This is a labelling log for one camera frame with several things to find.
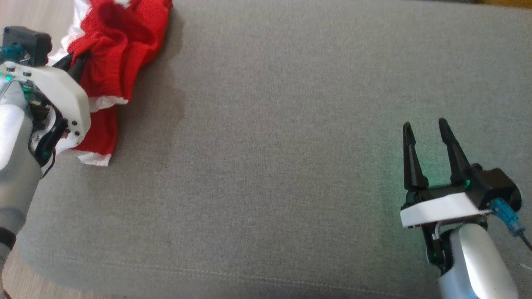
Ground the grey sofa seat cushion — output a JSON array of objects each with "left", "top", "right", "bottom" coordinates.
[{"left": 17, "top": 0, "right": 532, "bottom": 299}]

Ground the left camera cable teal plug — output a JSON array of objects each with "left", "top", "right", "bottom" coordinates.
[{"left": 0, "top": 44, "right": 27, "bottom": 61}]

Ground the mustard yellow cushion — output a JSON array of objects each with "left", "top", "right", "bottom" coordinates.
[{"left": 474, "top": 0, "right": 532, "bottom": 8}]

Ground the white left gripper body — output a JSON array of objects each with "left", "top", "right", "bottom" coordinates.
[{"left": 0, "top": 61, "right": 92, "bottom": 167}]

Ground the red shorts white stripe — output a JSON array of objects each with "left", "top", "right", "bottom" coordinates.
[{"left": 48, "top": 0, "right": 173, "bottom": 167}]

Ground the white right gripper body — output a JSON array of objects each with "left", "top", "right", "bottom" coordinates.
[{"left": 400, "top": 184, "right": 493, "bottom": 266}]

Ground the camera cable teal plug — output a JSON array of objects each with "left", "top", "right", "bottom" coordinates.
[
  {"left": 490, "top": 199, "right": 532, "bottom": 252},
  {"left": 0, "top": 44, "right": 27, "bottom": 61}
]

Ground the right camera cable teal plug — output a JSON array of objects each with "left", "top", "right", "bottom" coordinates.
[{"left": 490, "top": 199, "right": 532, "bottom": 252}]

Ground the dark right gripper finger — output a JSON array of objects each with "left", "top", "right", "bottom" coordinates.
[
  {"left": 438, "top": 118, "right": 472, "bottom": 185},
  {"left": 402, "top": 122, "right": 429, "bottom": 191}
]

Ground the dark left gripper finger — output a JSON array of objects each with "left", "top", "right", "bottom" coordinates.
[
  {"left": 52, "top": 53, "right": 75, "bottom": 70},
  {"left": 69, "top": 52, "right": 90, "bottom": 81}
]

